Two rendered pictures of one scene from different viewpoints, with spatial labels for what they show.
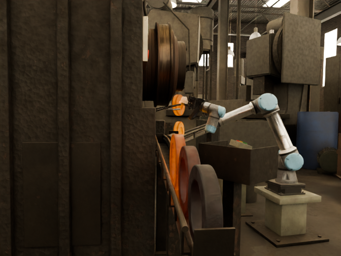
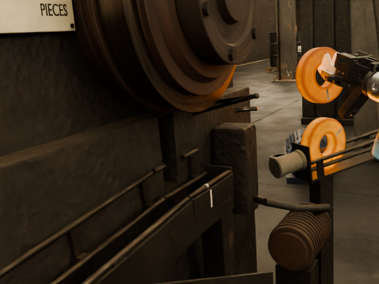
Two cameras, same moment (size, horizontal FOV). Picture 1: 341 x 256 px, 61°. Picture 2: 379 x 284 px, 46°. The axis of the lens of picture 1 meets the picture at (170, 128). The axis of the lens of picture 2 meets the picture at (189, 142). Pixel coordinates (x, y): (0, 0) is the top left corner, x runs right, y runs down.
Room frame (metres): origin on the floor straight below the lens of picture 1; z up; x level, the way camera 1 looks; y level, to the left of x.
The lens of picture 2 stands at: (0.91, -0.54, 1.03)
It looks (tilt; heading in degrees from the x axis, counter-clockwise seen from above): 13 degrees down; 38
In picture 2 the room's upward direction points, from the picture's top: 4 degrees counter-clockwise
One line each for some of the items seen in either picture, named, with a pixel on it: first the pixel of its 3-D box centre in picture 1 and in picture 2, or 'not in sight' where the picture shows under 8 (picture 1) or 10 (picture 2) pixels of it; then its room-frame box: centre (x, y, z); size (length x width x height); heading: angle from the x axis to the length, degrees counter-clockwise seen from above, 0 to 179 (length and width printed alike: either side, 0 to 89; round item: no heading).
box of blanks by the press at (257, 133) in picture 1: (234, 144); not in sight; (4.25, -0.94, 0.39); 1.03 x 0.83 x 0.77; 112
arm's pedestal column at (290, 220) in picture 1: (284, 214); not in sight; (2.03, -0.83, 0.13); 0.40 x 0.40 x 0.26; 14
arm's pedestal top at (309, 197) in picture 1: (285, 193); not in sight; (2.03, -0.83, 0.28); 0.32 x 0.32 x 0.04; 14
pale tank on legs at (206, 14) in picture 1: (200, 73); not in sight; (10.66, -1.05, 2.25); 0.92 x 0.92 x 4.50
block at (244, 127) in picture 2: (156, 137); (234, 168); (1.90, 0.09, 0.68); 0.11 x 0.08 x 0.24; 97
